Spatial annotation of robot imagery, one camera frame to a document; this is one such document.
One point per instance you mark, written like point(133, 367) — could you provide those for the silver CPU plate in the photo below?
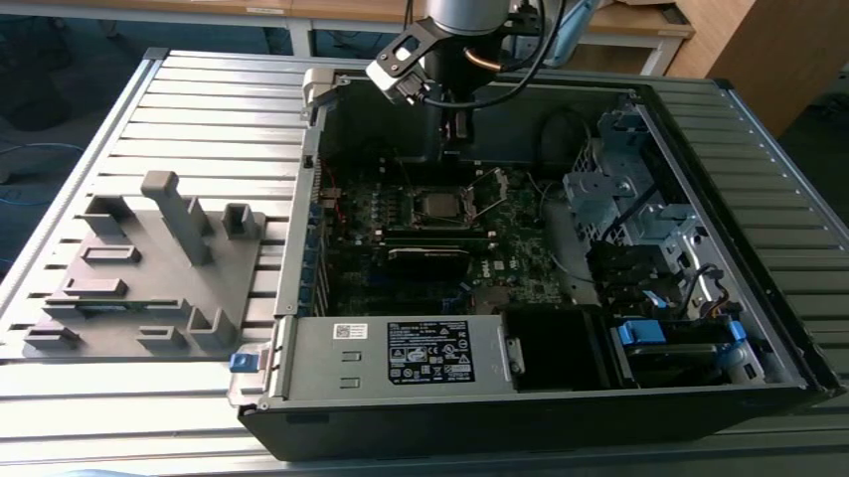
point(444, 205)

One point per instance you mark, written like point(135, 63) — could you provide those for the metal CPU socket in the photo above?
point(416, 213)

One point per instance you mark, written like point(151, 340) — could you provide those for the black RAM slot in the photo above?
point(434, 242)
point(434, 231)

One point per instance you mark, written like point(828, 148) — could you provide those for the copper coloured curved tube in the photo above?
point(480, 62)

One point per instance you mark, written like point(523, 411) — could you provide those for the wooden desk white legs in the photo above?
point(637, 27)
point(165, 7)

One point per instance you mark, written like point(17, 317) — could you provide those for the silver metal drive cage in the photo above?
point(590, 191)

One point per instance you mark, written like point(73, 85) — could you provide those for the green motherboard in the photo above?
point(523, 258)

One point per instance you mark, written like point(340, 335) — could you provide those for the black graphics card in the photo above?
point(424, 268)

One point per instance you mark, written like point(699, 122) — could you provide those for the dark chipset heat sink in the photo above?
point(490, 297)

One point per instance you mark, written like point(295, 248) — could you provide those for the wooden cabinet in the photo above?
point(762, 59)

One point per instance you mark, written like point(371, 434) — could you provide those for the blue disk carrier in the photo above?
point(639, 332)

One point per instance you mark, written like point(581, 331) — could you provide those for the grey plastic parts rack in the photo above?
point(165, 278)

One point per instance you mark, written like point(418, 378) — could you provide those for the silver power supply unit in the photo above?
point(318, 363)

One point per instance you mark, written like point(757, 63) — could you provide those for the blue plastic case latch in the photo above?
point(241, 363)

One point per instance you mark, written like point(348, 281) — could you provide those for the green RAM stick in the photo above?
point(109, 308)

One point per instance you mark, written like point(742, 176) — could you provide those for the black PC case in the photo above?
point(464, 427)

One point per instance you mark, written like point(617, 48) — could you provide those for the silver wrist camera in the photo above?
point(398, 59)

